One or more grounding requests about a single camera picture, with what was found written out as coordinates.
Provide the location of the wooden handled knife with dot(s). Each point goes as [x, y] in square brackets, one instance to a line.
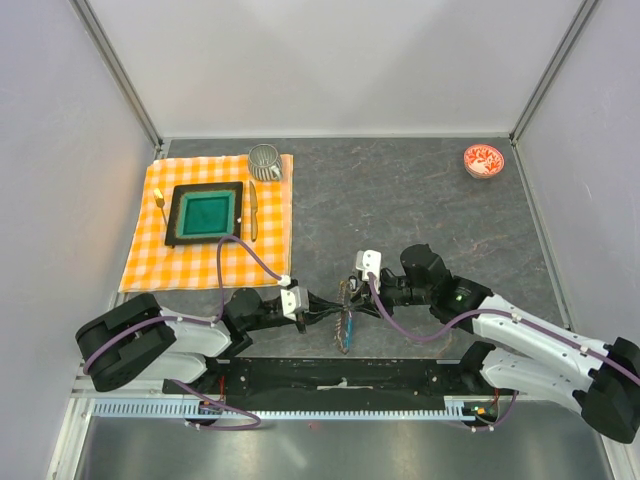
[254, 211]

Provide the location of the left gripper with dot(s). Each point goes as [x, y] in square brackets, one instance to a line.
[318, 310]

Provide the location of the gold fork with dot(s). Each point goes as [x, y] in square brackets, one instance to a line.
[160, 203]

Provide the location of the green square plate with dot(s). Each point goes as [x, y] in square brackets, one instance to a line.
[204, 213]

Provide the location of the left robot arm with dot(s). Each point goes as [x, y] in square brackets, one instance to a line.
[140, 339]

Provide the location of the blue keyring with metal rings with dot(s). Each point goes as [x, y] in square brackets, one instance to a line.
[344, 324]

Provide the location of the grey striped mug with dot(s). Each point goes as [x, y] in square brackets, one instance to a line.
[265, 163]

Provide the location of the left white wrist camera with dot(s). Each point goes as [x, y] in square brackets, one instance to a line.
[294, 298]

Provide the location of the grey cable duct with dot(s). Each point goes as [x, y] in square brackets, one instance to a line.
[193, 409]

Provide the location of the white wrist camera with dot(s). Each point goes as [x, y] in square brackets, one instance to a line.
[368, 268]
[294, 298]

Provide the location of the orange checkered cloth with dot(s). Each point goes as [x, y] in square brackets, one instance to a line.
[233, 261]

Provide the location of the red patterned bowl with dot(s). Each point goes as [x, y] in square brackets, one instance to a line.
[483, 161]

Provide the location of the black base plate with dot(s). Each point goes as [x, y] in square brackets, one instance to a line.
[340, 384]

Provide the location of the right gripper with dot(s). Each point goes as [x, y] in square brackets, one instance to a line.
[365, 306]

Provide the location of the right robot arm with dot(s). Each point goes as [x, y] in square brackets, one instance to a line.
[516, 350]

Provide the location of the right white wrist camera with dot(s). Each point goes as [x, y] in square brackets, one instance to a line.
[368, 268]

